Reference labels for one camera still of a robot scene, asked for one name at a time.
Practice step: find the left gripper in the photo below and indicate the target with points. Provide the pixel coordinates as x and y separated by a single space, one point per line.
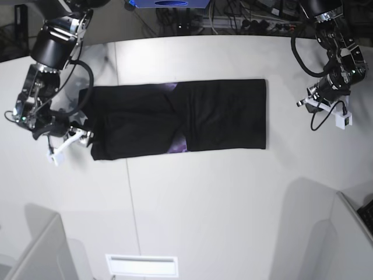
325 88

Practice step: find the white table slot plate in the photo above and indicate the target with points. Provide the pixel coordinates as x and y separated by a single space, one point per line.
142 266

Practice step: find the black keyboard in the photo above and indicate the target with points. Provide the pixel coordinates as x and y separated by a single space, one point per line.
366 214

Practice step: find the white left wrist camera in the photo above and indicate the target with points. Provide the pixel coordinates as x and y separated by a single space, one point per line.
340 111

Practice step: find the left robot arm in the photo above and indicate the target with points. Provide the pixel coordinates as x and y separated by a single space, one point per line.
346 65

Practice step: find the white left partition panel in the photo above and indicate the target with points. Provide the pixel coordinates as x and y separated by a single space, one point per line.
49 254

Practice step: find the white right partition panel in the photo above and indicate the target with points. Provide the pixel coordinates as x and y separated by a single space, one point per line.
321 236

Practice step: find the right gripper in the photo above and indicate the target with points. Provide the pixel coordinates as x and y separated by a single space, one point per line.
56 124

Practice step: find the white partition panel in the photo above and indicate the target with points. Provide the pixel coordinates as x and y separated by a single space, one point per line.
321 236
49 254

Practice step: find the black T-shirt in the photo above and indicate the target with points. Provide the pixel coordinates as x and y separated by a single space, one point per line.
131 121

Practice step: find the blue box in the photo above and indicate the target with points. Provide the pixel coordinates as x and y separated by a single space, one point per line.
147 4

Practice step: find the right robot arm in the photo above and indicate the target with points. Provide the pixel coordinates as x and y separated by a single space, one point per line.
61 36

